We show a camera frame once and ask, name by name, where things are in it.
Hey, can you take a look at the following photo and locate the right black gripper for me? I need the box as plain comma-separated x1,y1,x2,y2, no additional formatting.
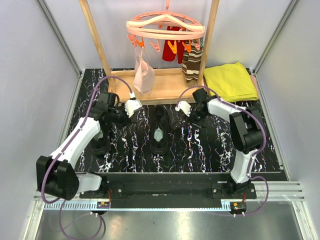
184,107,208,130

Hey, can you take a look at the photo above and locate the black sneaker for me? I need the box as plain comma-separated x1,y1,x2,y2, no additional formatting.
149,105,170,155
90,123,111,156

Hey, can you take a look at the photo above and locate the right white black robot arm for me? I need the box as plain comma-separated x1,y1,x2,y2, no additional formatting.
175,85,267,199

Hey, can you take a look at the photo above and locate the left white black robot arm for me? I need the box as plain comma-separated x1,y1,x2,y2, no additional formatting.
36,91,141,203

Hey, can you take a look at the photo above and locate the white pink hanging garment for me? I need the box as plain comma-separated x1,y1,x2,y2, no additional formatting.
133,47,155,94

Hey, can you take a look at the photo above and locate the yellow folded towel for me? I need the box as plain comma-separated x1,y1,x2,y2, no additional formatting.
203,62,259,102

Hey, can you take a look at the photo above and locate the black marble pattern mat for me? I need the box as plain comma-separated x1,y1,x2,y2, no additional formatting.
67,68,288,181

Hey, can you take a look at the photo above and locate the brown striped hanging sock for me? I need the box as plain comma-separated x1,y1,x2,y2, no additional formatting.
182,42,202,87

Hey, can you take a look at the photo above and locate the red hanging sock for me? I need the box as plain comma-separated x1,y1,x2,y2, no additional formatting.
162,40,186,64

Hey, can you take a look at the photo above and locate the pink round clip hanger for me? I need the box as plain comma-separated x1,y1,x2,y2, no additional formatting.
126,0,205,53

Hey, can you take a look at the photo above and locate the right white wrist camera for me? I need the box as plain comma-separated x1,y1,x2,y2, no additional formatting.
175,101,192,117

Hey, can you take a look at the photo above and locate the wooden drying rack frame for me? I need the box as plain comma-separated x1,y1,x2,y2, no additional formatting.
79,0,220,104

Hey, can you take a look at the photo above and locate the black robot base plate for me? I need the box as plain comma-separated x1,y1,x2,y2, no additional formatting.
80,172,257,211

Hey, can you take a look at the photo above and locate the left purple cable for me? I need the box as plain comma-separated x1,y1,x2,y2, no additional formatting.
39,75,136,239

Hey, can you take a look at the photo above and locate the grey slotted cable duct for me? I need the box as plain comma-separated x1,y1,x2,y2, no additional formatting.
44,200,111,211

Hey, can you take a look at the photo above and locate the aluminium frame rail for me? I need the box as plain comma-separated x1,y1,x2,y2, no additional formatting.
33,181,306,202

